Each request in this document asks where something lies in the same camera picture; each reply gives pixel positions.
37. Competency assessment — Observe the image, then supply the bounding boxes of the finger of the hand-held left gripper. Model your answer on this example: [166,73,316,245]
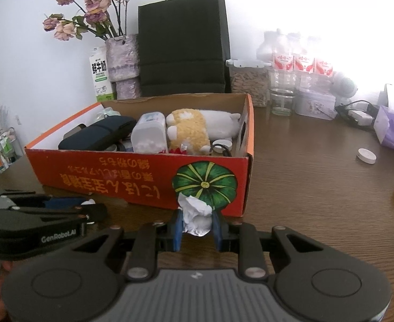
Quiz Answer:
[0,191,96,210]
[15,203,109,225]

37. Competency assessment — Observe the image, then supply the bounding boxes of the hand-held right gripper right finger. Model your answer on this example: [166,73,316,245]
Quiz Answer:
[211,210,333,281]

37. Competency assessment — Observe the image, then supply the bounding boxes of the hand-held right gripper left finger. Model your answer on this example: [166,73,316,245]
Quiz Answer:
[71,210,185,281]

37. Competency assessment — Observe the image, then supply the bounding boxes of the orange cardboard box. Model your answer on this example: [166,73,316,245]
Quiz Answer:
[24,93,254,217]

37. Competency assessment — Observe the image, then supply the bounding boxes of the white plastic bottle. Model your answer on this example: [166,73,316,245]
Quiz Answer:
[131,112,169,154]

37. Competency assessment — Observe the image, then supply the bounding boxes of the wooden desktop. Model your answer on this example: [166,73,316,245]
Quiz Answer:
[0,102,394,322]

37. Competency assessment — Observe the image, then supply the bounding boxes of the dark blue pouch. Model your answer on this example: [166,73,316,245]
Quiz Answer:
[58,116,137,152]

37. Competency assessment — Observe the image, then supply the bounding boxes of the round white charging puck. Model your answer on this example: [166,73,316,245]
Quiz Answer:
[210,139,233,158]

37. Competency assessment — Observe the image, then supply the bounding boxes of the yellow white plush toy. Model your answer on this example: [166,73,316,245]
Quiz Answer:
[165,108,242,157]

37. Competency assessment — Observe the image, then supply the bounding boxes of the green white milk carton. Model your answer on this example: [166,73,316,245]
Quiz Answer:
[89,45,114,103]

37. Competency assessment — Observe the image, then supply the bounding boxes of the clear glass cup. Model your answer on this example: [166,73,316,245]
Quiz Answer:
[269,88,297,117]

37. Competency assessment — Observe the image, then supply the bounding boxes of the mottled purple vase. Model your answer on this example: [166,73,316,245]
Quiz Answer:
[105,34,143,100]

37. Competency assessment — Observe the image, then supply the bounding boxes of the clear snack jar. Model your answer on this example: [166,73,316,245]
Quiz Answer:
[225,58,273,108]

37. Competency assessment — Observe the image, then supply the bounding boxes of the white printed tin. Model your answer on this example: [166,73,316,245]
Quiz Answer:
[294,89,337,120]

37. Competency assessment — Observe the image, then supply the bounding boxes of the small white disc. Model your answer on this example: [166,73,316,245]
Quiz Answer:
[357,148,378,165]

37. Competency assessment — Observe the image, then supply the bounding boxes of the white charger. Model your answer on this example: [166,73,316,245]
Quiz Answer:
[348,109,374,127]

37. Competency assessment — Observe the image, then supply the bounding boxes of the row of clear drink bottles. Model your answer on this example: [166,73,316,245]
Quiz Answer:
[257,28,335,91]

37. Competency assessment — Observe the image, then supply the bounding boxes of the black paper bag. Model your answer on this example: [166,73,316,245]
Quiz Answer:
[137,0,232,98]

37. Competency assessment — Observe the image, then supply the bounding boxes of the round white gadget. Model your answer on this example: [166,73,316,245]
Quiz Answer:
[331,74,359,103]

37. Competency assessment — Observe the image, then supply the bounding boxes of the dried pink roses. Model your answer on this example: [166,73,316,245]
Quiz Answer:
[43,0,131,41]

